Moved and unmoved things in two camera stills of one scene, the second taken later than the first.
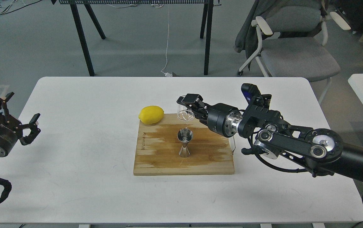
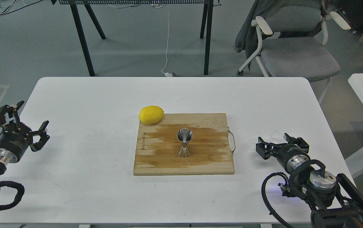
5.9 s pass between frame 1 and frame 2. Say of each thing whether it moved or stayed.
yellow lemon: stayed
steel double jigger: stayed
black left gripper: moved
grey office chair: stayed
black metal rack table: stayed
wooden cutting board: stayed
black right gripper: moved
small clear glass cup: moved
